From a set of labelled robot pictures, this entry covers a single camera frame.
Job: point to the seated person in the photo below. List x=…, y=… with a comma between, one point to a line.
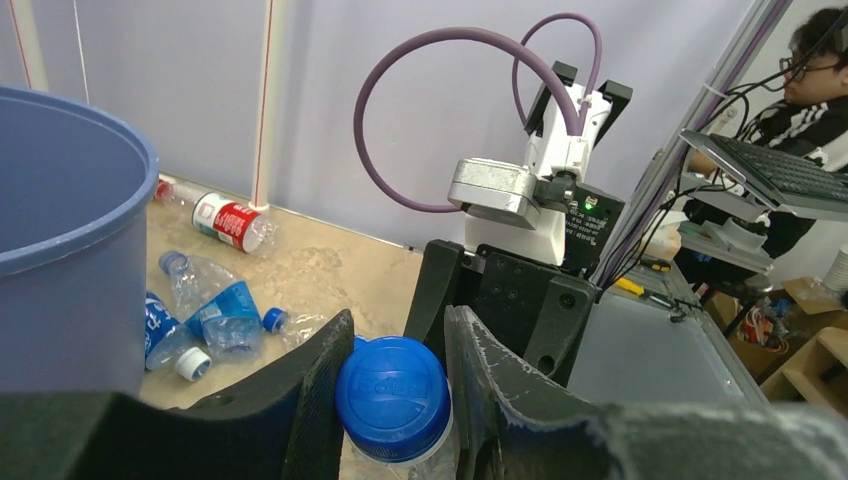
x=810, y=120

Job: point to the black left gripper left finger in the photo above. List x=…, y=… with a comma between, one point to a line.
x=278, y=423

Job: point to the red label bottle by pipe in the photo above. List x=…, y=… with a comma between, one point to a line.
x=217, y=216

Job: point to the clear bottle white cap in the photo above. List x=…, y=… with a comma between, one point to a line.
x=170, y=343

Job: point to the black keyboard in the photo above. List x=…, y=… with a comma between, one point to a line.
x=781, y=181

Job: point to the small clear bottle blue cap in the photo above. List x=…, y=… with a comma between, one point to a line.
x=291, y=330

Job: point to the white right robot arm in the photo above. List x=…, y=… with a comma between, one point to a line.
x=557, y=142

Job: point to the white pipe frame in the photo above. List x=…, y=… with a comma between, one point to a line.
x=28, y=47

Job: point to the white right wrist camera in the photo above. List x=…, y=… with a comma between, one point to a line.
x=511, y=208

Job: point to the blue plastic bin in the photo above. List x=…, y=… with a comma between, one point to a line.
x=76, y=182

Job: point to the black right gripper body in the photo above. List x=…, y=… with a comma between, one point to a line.
x=536, y=310

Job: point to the Pepsi bottle blue label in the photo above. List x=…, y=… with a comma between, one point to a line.
x=394, y=402

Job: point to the crushed blue label bottle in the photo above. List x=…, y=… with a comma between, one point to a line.
x=216, y=305

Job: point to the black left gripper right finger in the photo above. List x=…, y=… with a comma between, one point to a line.
x=513, y=422

